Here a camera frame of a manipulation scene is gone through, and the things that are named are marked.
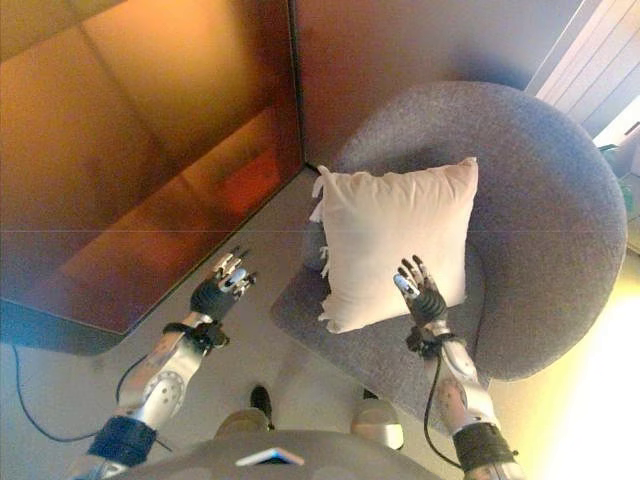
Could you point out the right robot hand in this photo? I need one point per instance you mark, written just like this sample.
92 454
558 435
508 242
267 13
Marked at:
427 305

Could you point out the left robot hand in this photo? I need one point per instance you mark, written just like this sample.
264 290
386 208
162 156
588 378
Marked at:
212 297

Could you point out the white fringed cushion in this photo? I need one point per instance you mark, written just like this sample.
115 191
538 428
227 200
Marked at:
395 230

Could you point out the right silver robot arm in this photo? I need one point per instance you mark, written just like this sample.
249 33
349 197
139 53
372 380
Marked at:
467 395

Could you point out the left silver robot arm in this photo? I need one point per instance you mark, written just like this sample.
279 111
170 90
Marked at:
155 390

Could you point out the right silver robot leg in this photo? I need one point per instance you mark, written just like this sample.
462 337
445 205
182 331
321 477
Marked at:
375 417

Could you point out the silver robot leg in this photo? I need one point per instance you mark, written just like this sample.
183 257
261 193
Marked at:
375 417
245 420

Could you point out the left silver robot leg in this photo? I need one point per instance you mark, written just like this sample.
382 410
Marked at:
245 420

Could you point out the grey fabric armchair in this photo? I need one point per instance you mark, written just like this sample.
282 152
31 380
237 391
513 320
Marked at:
545 225

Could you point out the grey robot torso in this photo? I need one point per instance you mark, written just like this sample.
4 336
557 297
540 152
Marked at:
210 457

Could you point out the glossy brown wooden cabinet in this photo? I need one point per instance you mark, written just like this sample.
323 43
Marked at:
125 150

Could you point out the green potted plant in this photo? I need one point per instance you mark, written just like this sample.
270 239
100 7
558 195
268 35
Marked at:
626 192

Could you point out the white pleated curtain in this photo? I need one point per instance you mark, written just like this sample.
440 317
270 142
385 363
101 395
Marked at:
585 60

